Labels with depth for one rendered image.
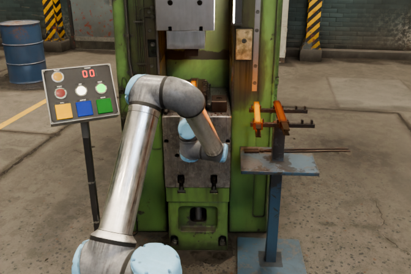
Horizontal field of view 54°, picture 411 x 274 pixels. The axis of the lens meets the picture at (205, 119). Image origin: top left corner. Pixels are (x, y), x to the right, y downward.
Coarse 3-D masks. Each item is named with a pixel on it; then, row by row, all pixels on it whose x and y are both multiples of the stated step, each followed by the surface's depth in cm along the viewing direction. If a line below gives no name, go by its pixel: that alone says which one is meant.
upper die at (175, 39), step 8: (168, 32) 208; (176, 32) 208; (184, 32) 208; (192, 32) 208; (200, 32) 208; (168, 40) 209; (176, 40) 209; (184, 40) 209; (192, 40) 209; (200, 40) 209; (168, 48) 211; (176, 48) 211; (184, 48) 211; (192, 48) 211; (200, 48) 211
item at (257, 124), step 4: (256, 104) 219; (256, 108) 213; (256, 112) 208; (256, 116) 202; (260, 116) 202; (256, 120) 196; (260, 120) 196; (256, 124) 189; (260, 124) 189; (256, 128) 184; (260, 128) 184; (256, 132) 190; (260, 132) 190; (256, 136) 186; (260, 136) 185
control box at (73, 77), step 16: (48, 80) 199; (64, 80) 202; (80, 80) 204; (96, 80) 207; (112, 80) 210; (48, 96) 198; (64, 96) 200; (80, 96) 203; (96, 96) 206; (112, 96) 209; (48, 112) 197; (96, 112) 204
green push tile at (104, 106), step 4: (96, 100) 205; (100, 100) 205; (104, 100) 206; (108, 100) 207; (100, 104) 205; (104, 104) 206; (108, 104) 207; (100, 108) 205; (104, 108) 205; (108, 108) 206; (112, 108) 207; (100, 112) 204; (104, 112) 205; (108, 112) 206; (112, 112) 207
